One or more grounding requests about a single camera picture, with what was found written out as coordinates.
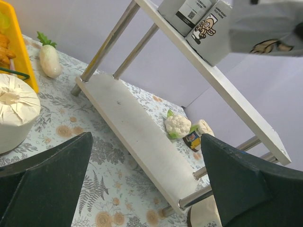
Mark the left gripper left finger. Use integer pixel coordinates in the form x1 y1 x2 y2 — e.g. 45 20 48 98
0 132 93 227

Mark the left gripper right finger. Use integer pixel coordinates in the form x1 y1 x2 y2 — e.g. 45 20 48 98
201 134 303 227

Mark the grey roll with cartoon label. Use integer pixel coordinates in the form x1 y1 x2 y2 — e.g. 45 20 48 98
185 0 232 66

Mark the grey roll with QR label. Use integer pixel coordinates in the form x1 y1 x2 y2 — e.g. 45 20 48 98
158 0 217 37

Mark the white two-tier shelf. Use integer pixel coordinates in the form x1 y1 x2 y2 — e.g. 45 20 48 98
71 0 291 216

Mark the beige roll front right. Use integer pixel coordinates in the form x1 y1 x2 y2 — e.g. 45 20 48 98
187 195 222 227

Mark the beige roll back right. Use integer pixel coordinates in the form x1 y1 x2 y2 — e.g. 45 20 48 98
183 120 214 152

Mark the beige roll near bin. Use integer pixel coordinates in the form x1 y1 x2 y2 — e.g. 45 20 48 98
0 74 41 154

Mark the cauliflower toy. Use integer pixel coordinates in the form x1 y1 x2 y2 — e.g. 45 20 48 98
164 109 198 139

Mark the white radish toy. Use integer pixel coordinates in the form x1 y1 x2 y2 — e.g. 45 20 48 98
37 31 62 79

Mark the orange ginger toy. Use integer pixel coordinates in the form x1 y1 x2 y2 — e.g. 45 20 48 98
0 34 16 66

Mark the yellow plastic bin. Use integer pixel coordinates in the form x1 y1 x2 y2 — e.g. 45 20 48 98
0 0 39 93

